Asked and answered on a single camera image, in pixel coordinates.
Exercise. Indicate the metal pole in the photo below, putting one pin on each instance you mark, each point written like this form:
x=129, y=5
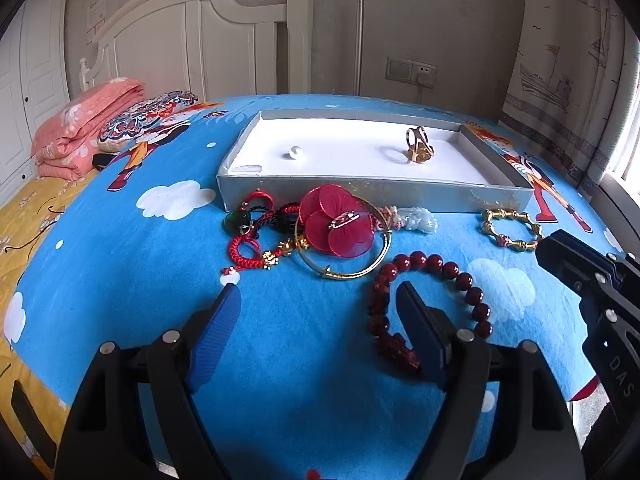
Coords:
x=358, y=47

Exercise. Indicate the wall switch and socket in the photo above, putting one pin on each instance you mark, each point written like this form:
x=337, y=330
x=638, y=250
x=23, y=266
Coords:
x=411, y=72

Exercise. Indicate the gold bangle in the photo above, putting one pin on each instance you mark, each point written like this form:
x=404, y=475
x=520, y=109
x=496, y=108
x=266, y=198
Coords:
x=341, y=269

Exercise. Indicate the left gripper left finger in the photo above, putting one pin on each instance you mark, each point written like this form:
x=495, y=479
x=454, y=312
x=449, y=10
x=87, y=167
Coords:
x=208, y=332

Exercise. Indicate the red flower hair clip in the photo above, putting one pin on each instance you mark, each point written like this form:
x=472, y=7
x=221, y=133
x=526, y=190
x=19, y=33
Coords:
x=335, y=222

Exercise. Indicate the folded pink quilt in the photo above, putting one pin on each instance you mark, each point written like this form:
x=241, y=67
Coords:
x=64, y=145

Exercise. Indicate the pale jade pendant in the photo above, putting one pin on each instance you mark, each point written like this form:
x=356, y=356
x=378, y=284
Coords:
x=417, y=219

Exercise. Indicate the ship print curtain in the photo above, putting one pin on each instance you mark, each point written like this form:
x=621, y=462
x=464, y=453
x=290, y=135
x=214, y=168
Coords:
x=572, y=85

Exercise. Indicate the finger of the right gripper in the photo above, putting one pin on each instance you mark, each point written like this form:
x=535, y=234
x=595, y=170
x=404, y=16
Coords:
x=575, y=259

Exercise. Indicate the patterned pillow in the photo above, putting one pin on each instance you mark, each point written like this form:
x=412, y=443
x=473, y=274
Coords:
x=137, y=118

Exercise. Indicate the white wardrobe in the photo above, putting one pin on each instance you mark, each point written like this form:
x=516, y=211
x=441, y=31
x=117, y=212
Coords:
x=33, y=86

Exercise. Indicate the grey white jewelry tray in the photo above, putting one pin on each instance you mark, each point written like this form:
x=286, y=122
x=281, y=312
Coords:
x=365, y=152

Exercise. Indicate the double ring flower brooch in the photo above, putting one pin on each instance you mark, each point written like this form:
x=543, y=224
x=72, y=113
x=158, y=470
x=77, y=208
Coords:
x=419, y=150

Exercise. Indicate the white pearl with cap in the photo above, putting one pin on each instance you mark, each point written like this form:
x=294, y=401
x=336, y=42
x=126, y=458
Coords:
x=294, y=151

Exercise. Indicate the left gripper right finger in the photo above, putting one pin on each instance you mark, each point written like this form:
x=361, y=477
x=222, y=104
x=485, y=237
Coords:
x=429, y=330

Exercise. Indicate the white bed headboard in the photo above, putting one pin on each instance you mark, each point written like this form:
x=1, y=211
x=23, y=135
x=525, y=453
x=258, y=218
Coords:
x=213, y=48

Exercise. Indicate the blue cartoon tablecloth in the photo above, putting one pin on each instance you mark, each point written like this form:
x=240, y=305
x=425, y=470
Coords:
x=299, y=385

